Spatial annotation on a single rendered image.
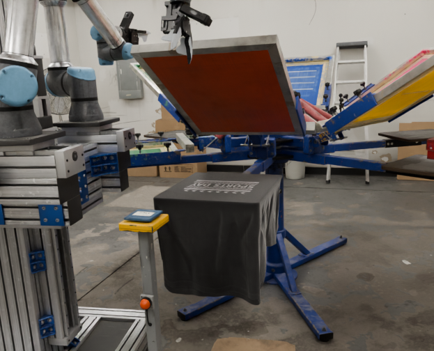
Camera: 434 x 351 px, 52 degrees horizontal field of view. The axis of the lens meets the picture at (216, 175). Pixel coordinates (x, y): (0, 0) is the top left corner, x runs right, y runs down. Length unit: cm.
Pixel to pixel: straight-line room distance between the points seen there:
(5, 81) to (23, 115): 19
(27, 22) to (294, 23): 511
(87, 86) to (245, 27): 462
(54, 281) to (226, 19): 513
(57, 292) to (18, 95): 90
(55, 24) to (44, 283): 111
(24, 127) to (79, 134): 49
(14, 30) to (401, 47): 528
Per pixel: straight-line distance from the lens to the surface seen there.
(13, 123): 158
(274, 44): 164
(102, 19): 214
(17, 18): 148
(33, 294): 200
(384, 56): 620
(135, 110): 713
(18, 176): 160
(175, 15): 159
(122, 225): 153
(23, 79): 144
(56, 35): 214
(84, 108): 200
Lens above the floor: 143
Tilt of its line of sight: 13 degrees down
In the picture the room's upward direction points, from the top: 3 degrees counter-clockwise
